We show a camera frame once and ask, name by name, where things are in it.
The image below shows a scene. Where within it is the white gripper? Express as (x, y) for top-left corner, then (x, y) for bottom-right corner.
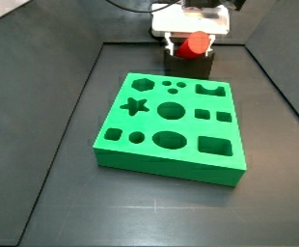
(152, 4), (230, 54)

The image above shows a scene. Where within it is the green foam shape-sorter block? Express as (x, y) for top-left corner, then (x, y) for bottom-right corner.
(94, 73), (247, 186)

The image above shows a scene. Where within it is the black curved cradle stand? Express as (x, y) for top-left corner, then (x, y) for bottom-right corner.
(165, 49), (215, 79)

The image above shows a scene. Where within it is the black cable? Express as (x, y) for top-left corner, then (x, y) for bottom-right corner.
(104, 0), (183, 14)

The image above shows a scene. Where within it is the red cylinder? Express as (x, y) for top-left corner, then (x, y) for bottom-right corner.
(177, 31), (210, 59)

